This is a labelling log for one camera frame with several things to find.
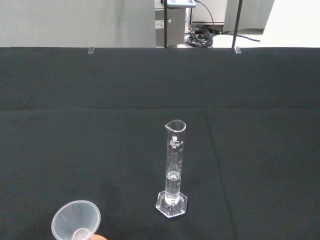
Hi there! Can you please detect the black tripod pole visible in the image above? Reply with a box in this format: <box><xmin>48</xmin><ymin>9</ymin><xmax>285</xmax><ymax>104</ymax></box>
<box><xmin>231</xmin><ymin>0</ymin><xmax>244</xmax><ymax>48</ymax></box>
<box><xmin>163</xmin><ymin>0</ymin><xmax>168</xmax><ymax>48</ymax></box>

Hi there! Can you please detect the clear plastic funnel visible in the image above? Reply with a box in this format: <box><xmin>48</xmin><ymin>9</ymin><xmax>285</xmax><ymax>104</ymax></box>
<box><xmin>51</xmin><ymin>199</ymin><xmax>102</xmax><ymax>240</ymax></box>

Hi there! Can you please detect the grey-blue device box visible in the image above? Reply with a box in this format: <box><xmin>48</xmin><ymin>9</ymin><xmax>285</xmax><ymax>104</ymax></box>
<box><xmin>167</xmin><ymin>0</ymin><xmax>198</xmax><ymax>8</ymax></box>

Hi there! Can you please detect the black cable bundle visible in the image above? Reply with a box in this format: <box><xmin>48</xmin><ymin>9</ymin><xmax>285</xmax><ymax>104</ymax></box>
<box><xmin>184</xmin><ymin>23</ymin><xmax>261</xmax><ymax>48</ymax></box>

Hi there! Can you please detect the black bench cloth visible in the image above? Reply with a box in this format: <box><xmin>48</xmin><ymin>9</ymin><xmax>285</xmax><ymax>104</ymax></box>
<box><xmin>0</xmin><ymin>46</ymin><xmax>320</xmax><ymax>240</ymax></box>

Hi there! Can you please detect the grey metal cabinet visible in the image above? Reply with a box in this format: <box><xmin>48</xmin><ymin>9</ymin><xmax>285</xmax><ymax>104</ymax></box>
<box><xmin>154</xmin><ymin>0</ymin><xmax>187</xmax><ymax>48</ymax></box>

